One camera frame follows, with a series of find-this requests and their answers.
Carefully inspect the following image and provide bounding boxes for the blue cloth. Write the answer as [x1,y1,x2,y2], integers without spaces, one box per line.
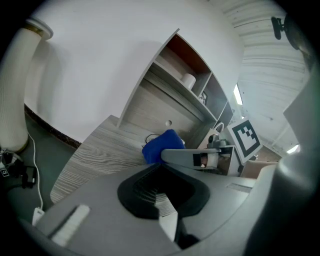
[141,129,186,165]

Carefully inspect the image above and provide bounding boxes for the black head-worn camera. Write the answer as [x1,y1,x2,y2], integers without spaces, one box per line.
[271,16,287,41]

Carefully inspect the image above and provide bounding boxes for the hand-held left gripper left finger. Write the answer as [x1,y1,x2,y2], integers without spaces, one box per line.
[34,162,182,256]

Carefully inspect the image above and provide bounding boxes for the white cable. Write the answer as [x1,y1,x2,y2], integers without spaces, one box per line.
[26,132,45,210]

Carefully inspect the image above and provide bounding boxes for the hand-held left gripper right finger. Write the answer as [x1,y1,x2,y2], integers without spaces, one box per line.
[161,162,260,256]

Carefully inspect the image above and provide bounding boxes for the white pink tote bag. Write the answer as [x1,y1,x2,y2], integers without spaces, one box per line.
[198,121,226,151]

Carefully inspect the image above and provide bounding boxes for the black cable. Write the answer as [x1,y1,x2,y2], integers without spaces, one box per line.
[144,133,163,146]

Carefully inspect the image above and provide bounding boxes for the white power strip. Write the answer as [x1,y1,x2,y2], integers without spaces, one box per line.
[31,206,46,226]

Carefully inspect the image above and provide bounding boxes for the black tagged device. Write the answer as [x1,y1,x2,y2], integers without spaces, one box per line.
[0,148,38,190]

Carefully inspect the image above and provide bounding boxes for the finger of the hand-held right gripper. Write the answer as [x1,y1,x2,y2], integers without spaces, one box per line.
[160,147,222,171]

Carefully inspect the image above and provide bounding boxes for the grey wooden desk hutch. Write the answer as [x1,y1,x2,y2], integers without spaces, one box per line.
[116,28,236,151]

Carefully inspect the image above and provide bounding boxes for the white air purifier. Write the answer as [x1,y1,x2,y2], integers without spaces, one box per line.
[0,18,54,153]

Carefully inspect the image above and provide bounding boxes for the white cylindrical cup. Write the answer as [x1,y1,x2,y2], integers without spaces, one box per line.
[180,73,197,90]

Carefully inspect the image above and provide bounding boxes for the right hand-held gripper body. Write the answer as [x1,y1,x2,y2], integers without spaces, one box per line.
[206,119,264,176]

